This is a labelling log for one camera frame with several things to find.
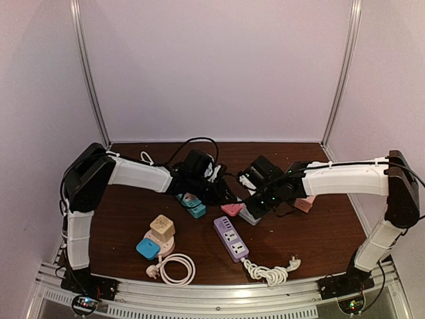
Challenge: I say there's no pink cube socket adapter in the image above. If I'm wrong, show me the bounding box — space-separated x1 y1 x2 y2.
293 195 315 213

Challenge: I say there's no white cable at back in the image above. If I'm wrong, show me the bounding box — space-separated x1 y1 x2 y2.
139 151 157 167

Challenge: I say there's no white cable with plug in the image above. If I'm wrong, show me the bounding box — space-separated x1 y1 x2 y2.
145 253 196 286
242 254 303 287

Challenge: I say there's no pink square plug adapter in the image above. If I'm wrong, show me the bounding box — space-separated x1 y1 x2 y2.
220 204 243 217

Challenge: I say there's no round pink white power strip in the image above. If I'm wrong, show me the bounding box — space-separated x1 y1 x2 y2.
143 231 175 258

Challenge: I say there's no blue square adapter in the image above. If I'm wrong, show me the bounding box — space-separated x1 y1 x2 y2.
136 238 161 260

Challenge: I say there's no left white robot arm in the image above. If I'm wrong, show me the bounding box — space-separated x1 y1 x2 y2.
60 143 236 295

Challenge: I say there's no purple power strip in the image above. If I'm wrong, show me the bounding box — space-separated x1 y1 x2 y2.
213 216 249 263

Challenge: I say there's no beige cube adapter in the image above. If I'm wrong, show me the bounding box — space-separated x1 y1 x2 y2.
149 214 175 242

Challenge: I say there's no right aluminium frame post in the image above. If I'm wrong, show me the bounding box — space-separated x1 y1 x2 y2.
321 0 363 149

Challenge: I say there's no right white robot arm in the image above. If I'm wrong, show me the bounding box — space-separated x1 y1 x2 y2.
238 150 423 294

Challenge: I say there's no white coiled cable with plug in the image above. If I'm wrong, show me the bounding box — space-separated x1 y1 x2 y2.
145 253 196 286

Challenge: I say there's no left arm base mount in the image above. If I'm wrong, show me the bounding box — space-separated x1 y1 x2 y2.
60 272 118 317

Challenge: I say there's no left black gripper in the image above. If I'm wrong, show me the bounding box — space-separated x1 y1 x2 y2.
188 175 238 207

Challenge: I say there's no aluminium frame post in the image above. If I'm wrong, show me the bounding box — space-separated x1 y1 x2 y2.
321 0 363 149
70 0 112 148

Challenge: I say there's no light blue power strip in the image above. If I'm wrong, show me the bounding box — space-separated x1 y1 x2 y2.
238 204 262 226

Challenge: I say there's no aluminium front rail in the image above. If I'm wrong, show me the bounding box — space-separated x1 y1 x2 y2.
24 262 412 318

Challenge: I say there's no left aluminium frame post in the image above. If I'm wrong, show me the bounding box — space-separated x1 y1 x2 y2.
70 0 112 148

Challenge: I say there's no teal power strip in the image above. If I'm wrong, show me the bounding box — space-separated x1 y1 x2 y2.
175 193 207 219

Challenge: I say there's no small pink plug adapter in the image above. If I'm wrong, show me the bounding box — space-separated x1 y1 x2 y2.
183 193 197 201

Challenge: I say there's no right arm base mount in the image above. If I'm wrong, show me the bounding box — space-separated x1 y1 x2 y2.
317 274 375 316

